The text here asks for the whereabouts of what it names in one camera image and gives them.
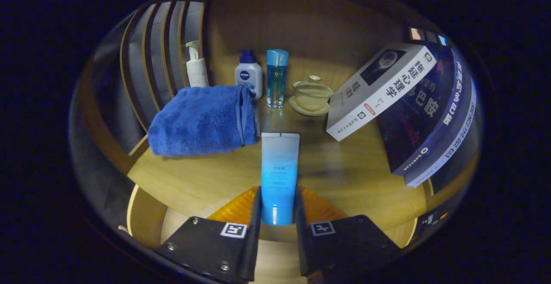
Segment white book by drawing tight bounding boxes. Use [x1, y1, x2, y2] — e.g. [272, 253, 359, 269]
[326, 43, 437, 142]

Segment wooden countertop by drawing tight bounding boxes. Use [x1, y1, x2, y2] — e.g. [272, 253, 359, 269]
[127, 58, 435, 233]

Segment white bottle with blue cap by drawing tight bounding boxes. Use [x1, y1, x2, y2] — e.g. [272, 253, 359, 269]
[235, 50, 263, 100]

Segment dark blue book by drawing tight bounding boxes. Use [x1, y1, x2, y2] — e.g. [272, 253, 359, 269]
[377, 45, 472, 177]

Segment white pump bottle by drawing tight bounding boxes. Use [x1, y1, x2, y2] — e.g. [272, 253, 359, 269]
[186, 40, 209, 88]

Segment beige lidded teacup with saucer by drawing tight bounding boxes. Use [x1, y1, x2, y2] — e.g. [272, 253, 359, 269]
[288, 75, 334, 117]

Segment blue squeeze tube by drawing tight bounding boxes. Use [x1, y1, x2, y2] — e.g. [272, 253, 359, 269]
[260, 133, 300, 226]

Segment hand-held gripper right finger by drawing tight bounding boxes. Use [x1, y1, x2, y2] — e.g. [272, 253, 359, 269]
[294, 184, 403, 284]

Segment clear blue bottle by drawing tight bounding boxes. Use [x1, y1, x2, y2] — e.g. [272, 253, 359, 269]
[266, 49, 289, 109]

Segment folded blue towel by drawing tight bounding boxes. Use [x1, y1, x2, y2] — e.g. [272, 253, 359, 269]
[148, 83, 260, 157]

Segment wooden cabinet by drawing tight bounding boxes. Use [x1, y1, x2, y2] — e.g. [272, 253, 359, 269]
[71, 0, 483, 250]

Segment light purple book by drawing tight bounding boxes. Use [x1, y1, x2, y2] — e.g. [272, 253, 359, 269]
[405, 77, 478, 188]

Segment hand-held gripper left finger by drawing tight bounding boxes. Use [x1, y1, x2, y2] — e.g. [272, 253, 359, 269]
[154, 185, 263, 284]

